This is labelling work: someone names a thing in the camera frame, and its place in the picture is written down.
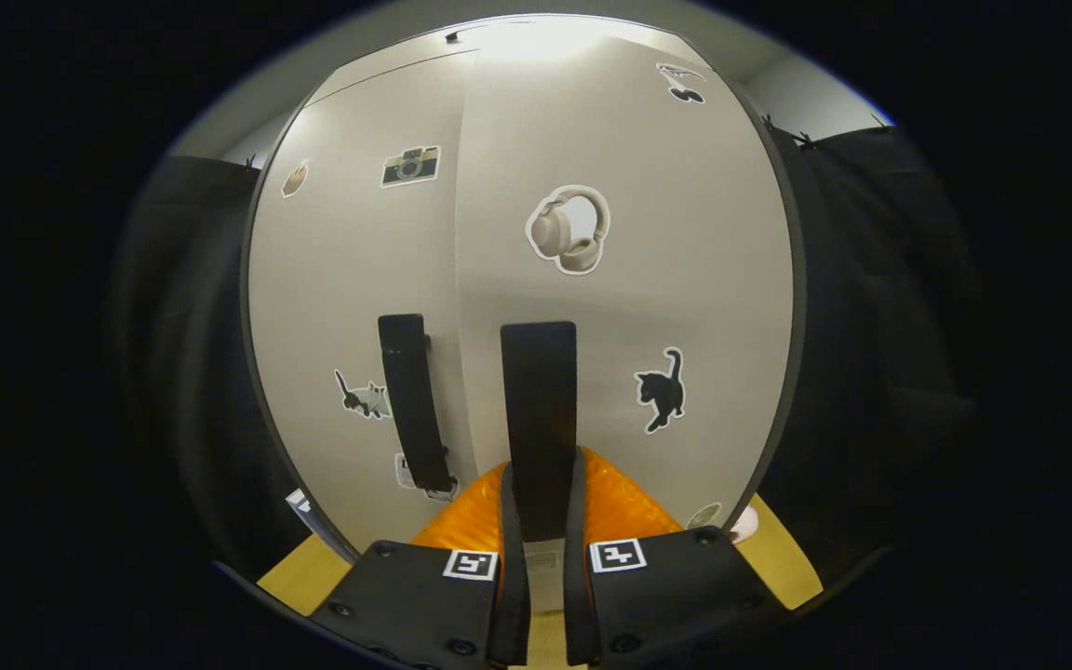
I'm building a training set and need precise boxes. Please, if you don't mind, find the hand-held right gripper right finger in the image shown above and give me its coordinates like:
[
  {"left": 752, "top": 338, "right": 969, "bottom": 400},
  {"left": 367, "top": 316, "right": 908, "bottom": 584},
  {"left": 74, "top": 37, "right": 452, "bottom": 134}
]
[{"left": 562, "top": 445, "right": 793, "bottom": 670}]

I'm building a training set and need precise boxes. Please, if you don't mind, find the beige cabinet door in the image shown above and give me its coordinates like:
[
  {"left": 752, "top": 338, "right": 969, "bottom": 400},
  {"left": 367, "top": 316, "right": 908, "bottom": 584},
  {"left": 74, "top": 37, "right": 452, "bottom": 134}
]
[
  {"left": 454, "top": 37, "right": 807, "bottom": 615},
  {"left": 243, "top": 51, "right": 481, "bottom": 559}
]

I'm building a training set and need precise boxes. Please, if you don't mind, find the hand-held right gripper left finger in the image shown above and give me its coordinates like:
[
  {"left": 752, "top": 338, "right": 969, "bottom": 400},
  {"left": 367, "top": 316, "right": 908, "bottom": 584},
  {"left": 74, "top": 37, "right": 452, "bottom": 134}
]
[{"left": 308, "top": 447, "right": 532, "bottom": 670}]

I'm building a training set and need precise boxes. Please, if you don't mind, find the beige double-door shoe cabinet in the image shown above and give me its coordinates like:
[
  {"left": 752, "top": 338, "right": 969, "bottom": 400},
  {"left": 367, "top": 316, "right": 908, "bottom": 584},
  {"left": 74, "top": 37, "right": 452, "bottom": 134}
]
[{"left": 238, "top": 14, "right": 809, "bottom": 615}]

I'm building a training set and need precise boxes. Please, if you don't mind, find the beige cabinet drawer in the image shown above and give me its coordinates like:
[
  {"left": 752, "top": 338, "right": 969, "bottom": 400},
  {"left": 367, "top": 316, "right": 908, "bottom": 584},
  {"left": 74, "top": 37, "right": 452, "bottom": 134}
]
[{"left": 303, "top": 14, "right": 686, "bottom": 108}]

